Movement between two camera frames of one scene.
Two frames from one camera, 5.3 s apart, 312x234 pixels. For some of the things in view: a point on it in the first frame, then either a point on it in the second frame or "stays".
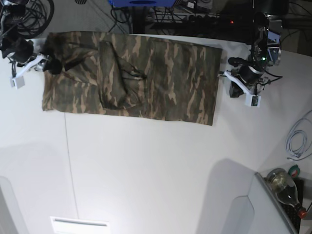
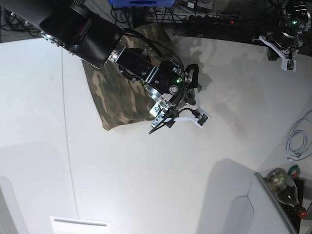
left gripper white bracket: [53, 66] -> [200, 118]
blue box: [143, 3] stays
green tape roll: [294, 171] stays
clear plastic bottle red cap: [280, 182] stays
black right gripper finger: [234, 91] -> [272, 55]
